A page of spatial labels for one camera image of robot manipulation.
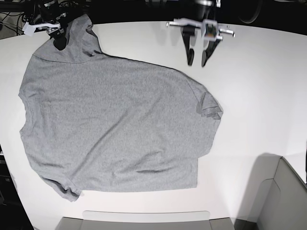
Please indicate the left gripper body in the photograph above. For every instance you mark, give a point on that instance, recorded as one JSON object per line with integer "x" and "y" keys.
{"x": 205, "y": 10}

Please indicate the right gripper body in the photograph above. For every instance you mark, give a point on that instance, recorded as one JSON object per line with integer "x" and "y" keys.
{"x": 51, "y": 13}

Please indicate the grey T-shirt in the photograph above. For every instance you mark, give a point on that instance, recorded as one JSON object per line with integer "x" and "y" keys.
{"x": 111, "y": 124}

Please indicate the grey bin right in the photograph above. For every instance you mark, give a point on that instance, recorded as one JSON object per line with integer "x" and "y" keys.
{"x": 285, "y": 207}

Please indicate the grey bin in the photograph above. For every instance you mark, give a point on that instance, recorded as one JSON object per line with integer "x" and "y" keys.
{"x": 95, "y": 220}
{"x": 285, "y": 207}

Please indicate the grey bin front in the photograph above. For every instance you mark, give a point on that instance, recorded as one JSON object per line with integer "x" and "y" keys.
{"x": 95, "y": 220}

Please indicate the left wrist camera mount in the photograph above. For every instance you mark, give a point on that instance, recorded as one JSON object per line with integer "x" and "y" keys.
{"x": 211, "y": 30}

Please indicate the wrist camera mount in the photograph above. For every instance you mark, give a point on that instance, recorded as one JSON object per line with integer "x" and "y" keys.
{"x": 211, "y": 30}
{"x": 29, "y": 29}

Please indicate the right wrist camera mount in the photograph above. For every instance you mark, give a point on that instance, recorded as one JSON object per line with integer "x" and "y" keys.
{"x": 29, "y": 29}

